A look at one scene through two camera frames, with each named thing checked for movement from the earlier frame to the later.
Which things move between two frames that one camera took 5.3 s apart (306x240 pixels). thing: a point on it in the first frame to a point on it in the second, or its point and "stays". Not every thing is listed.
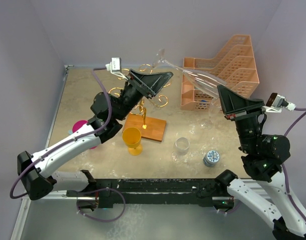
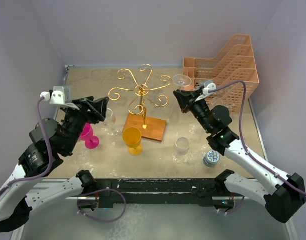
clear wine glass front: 182,145 stays
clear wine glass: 210,82 to 182,81
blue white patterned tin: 212,157 stays
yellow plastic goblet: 131,137 stays
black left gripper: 150,84 to 97,108
